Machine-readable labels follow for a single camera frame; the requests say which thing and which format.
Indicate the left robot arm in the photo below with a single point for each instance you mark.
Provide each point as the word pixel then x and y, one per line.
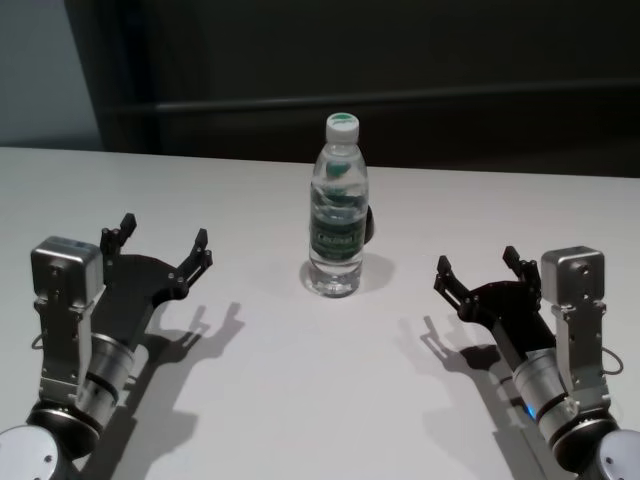
pixel 107 365

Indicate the dark vertical frame post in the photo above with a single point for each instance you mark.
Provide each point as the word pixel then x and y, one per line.
pixel 115 75

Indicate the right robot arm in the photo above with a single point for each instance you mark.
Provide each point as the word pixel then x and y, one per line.
pixel 537 380

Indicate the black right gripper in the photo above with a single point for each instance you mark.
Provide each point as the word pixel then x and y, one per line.
pixel 510 310

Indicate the green YES button black base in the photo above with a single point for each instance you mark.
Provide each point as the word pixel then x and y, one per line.
pixel 371 225

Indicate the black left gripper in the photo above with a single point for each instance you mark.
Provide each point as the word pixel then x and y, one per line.
pixel 132 290

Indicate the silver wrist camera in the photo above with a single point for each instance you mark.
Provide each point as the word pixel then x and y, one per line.
pixel 575 280
pixel 62 280

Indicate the thin grey horizontal rail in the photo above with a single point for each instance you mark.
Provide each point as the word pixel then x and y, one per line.
pixel 400 102

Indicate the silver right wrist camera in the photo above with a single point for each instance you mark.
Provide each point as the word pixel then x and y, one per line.
pixel 575 280

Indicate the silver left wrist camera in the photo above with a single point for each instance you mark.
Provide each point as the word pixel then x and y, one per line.
pixel 62 280

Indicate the clear water bottle green label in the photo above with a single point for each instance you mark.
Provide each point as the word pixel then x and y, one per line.
pixel 337 235

